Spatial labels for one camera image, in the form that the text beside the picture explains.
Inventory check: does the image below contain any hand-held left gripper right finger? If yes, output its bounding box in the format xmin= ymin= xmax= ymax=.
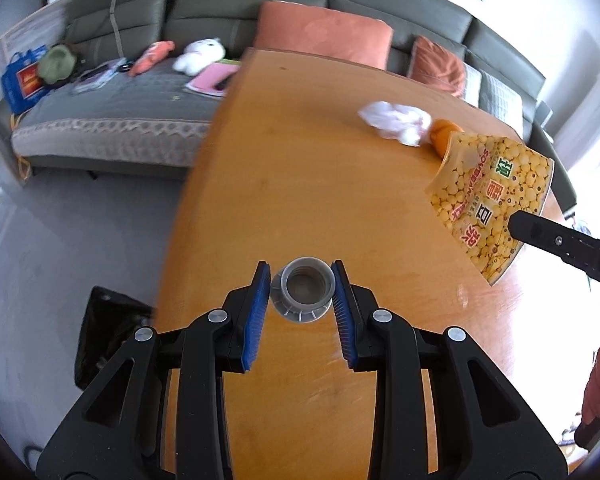
xmin=330 ymin=260 xmax=570 ymax=480

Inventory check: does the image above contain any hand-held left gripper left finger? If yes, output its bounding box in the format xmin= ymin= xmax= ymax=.
xmin=35 ymin=260 xmax=272 ymax=480

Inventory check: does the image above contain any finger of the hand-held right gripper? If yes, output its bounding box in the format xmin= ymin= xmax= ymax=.
xmin=507 ymin=211 xmax=600 ymax=303

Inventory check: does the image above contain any grey plastic cap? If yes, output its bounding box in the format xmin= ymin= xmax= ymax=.
xmin=270 ymin=257 xmax=337 ymax=323

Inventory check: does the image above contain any yellow soybean snack bag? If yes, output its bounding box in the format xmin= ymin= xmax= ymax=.
xmin=425 ymin=131 xmax=556 ymax=287

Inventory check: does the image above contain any white checked cushion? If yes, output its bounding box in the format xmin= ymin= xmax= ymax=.
xmin=462 ymin=62 xmax=523 ymax=136

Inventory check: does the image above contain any orange fruit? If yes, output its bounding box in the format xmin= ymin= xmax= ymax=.
xmin=428 ymin=119 xmax=465 ymax=156

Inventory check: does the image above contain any crumpled white plastic bag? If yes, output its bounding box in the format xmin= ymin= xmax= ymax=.
xmin=357 ymin=101 xmax=433 ymax=147

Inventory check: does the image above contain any small orange cushion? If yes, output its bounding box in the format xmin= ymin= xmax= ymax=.
xmin=409 ymin=36 xmax=468 ymax=98

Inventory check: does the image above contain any pink book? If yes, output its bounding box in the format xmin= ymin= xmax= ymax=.
xmin=184 ymin=60 xmax=242 ymax=97

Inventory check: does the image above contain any grey sofa cover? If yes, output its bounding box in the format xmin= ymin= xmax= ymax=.
xmin=11 ymin=57 xmax=231 ymax=168

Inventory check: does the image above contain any white plush toy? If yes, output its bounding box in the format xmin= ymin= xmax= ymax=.
xmin=172 ymin=37 xmax=227 ymax=73

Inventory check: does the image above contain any orange plush fish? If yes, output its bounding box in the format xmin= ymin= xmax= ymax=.
xmin=128 ymin=40 xmax=176 ymax=77

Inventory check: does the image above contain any large orange cushion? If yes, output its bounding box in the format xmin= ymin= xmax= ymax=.
xmin=254 ymin=1 xmax=395 ymax=71

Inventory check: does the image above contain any clear plastic packet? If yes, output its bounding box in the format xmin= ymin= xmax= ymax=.
xmin=72 ymin=60 xmax=126 ymax=93

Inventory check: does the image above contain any grey-green sofa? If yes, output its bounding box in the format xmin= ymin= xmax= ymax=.
xmin=0 ymin=0 xmax=578 ymax=206

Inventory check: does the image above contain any green hat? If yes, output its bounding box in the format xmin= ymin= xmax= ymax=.
xmin=36 ymin=44 xmax=77 ymax=86

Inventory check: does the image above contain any blue shopping bag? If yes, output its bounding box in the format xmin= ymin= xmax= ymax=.
xmin=1 ymin=46 xmax=50 ymax=115

